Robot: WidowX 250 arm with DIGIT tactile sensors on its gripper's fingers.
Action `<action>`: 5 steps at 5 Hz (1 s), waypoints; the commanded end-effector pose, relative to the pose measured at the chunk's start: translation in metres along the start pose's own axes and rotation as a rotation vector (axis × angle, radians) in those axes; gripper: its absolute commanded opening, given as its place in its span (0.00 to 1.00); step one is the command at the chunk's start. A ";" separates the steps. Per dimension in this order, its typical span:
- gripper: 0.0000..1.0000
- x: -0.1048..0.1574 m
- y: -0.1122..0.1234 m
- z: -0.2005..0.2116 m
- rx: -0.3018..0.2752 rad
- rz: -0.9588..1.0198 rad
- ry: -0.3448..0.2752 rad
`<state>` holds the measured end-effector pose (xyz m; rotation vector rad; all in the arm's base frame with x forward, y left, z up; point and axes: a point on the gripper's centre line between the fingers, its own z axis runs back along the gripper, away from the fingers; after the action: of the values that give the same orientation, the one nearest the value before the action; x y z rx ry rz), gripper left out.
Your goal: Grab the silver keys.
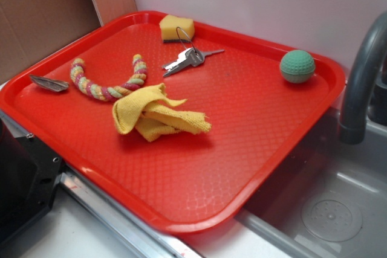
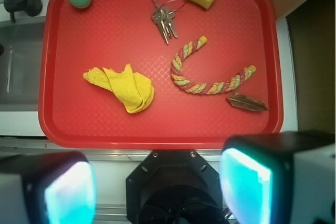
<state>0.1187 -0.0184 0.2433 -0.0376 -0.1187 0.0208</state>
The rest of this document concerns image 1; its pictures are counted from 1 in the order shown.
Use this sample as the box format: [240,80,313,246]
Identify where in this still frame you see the grey faucet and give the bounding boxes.
[338,12,386,144]

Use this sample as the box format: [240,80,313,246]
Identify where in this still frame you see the green dimpled ball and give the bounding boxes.
[279,50,316,83]

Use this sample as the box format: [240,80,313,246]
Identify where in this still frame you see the yellow sponge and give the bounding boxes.
[159,15,195,42]

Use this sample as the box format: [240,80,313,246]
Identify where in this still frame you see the red plastic tray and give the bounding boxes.
[1,11,345,234]

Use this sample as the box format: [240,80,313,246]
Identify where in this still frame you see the brown cardboard panel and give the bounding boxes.
[1,0,137,83]

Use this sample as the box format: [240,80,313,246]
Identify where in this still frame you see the multicolour rope toy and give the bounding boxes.
[70,54,148,102]

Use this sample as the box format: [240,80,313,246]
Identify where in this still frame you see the grey feather-shaped piece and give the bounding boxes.
[29,74,69,92]

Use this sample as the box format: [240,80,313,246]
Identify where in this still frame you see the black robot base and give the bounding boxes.
[1,122,64,246]

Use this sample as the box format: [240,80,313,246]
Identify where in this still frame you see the yellow cloth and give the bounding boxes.
[112,83,212,142]

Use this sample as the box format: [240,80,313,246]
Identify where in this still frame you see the grey sink basin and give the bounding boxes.
[236,109,386,257]

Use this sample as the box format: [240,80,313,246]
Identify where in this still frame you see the silver keys on ring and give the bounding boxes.
[162,27,225,78]

